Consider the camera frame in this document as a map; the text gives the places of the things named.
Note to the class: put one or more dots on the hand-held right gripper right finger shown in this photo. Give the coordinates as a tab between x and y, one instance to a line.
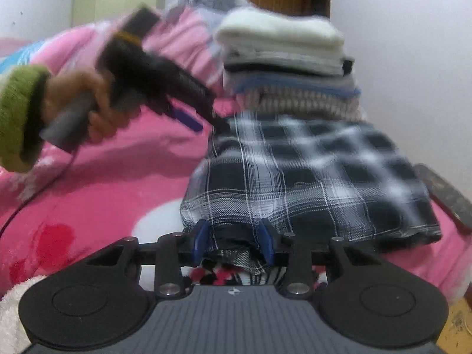
266	241

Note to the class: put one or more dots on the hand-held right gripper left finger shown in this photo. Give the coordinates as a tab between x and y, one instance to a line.
199	241

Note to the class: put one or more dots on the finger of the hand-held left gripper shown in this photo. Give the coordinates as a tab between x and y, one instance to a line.
186	120
217	121

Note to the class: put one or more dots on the black white plaid pants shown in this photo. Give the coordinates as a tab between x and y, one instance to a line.
313	177

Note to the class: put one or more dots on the stack of folded clothes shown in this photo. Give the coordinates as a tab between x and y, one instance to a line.
295	66

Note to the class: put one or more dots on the person's left hand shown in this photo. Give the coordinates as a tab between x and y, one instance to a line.
70	88

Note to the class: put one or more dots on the pink grey quilt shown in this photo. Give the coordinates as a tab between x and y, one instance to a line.
184	33

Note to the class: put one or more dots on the pink floral blanket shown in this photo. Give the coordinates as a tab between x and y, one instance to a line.
110	191

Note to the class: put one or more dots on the teal pink striped duvet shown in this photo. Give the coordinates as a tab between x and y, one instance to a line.
18	57

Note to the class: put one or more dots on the white fluffy cloth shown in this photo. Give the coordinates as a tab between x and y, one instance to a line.
14	313

